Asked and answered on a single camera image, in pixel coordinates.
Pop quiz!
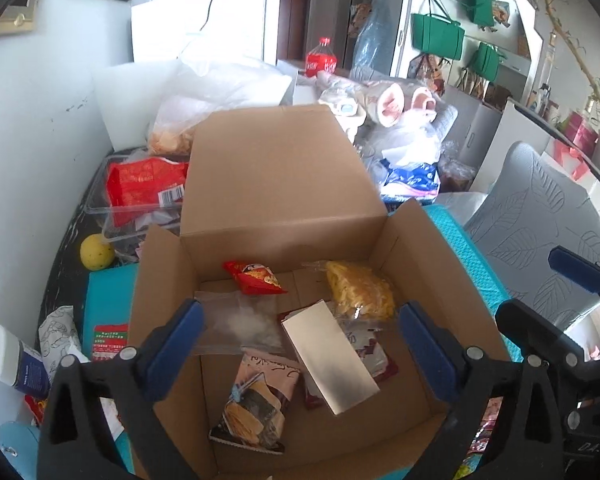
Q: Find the cola bottle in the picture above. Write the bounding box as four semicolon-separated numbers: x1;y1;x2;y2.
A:
305;36;338;78

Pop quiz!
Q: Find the small green tote bag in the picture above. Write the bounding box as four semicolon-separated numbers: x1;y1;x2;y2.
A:
467;42;506;83

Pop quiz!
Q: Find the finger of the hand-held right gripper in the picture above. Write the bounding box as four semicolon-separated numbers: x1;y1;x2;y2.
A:
548;246;600;311
495;299;600;401

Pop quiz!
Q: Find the blue white plastic pack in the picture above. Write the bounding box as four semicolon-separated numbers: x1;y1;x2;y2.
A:
382;162;441;201

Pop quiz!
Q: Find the red green printed packet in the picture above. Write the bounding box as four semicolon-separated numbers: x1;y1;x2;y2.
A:
92;324;130;363

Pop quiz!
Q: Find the blue transparent hanging bag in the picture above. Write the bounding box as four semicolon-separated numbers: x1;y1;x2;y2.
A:
352;0;396;71

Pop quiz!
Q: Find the pink gift bag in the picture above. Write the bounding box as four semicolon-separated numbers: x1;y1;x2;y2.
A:
565;110;598;153

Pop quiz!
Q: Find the yellow snack bag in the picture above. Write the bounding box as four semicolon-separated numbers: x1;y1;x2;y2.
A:
305;260;396;321

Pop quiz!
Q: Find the small red chips packet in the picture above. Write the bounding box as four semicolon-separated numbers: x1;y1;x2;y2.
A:
223;260;288;295

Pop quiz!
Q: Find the silver box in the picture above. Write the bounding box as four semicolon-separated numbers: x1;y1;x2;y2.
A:
281;300;381;416

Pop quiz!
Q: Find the large green tote bag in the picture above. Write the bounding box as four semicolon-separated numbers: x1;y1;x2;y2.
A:
411;0;466;61

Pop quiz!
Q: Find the large clear plastic bag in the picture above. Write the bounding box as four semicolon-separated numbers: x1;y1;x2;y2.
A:
177;40;293;111

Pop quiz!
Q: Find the black power cable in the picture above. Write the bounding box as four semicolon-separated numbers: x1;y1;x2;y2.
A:
200;0;226;36

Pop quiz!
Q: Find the clear bag of white crystals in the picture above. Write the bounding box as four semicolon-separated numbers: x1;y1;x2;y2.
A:
195;290;286;356

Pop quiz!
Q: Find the patterned cloth bag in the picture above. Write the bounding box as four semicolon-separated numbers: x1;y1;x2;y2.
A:
347;2;376;38

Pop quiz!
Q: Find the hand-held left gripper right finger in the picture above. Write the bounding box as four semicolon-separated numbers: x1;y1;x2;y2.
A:
399;302;566;480

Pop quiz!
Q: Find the crumpled clear plastic bag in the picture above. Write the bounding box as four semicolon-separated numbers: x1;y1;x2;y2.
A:
365;120;443;171

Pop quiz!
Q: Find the brown cardboard box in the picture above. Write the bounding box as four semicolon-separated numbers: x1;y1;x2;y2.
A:
130;104;511;480

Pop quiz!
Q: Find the white board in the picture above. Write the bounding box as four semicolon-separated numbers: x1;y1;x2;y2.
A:
92;60;191;151

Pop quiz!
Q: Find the decorative branch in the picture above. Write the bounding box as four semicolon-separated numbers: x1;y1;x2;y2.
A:
532;0;600;106

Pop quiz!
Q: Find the pink plush slipper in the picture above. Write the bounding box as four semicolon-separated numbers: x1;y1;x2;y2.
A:
375;82;407;128
407;87;438;121

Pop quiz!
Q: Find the red white snack packet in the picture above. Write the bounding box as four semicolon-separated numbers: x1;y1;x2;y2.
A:
280;310;400;408

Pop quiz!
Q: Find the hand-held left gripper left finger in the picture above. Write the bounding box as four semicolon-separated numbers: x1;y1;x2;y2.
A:
36;299;216;480

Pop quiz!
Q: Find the clear bag of chips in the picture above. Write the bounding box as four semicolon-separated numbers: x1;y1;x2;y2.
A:
147;95;201;156

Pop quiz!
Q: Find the white fridge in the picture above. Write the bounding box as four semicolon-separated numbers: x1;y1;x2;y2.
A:
130;0;282;66

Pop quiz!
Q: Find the colourful cartoon bag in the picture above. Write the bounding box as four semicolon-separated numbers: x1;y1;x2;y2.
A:
407;52;446;91

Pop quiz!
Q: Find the large red snack bag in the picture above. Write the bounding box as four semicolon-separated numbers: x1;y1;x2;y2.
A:
105;156;190;226

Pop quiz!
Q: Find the yellow lemon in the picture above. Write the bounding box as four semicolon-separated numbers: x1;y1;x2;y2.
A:
81;234;116;270

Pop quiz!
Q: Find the small white box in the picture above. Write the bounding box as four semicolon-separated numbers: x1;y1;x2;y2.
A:
294;77;326;106

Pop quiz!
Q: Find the light blue round object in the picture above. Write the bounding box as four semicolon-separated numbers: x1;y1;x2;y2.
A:
0;422;41;480

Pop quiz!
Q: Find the brown door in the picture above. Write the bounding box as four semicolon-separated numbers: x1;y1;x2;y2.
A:
254;0;313;63

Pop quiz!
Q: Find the clear plastic tray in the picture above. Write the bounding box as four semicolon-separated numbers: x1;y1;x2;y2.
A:
85;150;188;261

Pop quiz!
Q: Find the white plastic bottle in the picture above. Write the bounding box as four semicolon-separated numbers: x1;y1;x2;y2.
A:
0;324;51;400

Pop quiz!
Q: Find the grey leaf pattern chair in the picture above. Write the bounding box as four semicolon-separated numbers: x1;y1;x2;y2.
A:
465;141;600;331

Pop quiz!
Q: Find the brown patterned snack packet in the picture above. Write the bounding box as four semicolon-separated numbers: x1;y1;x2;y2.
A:
210;350;301;456

